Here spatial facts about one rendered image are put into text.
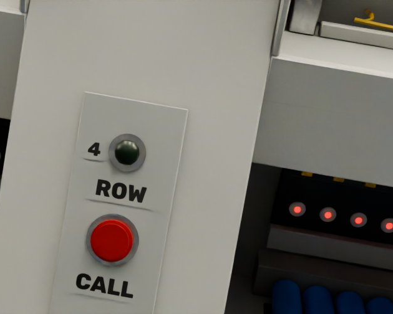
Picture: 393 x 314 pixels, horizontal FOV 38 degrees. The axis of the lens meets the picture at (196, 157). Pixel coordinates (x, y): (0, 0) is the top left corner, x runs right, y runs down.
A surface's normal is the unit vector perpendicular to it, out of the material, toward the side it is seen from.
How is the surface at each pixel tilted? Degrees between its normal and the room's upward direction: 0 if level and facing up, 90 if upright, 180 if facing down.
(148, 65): 90
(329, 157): 111
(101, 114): 90
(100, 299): 90
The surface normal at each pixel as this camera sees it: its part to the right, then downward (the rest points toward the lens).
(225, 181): -0.04, 0.05
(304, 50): 0.14, -0.90
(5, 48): -0.10, 0.41
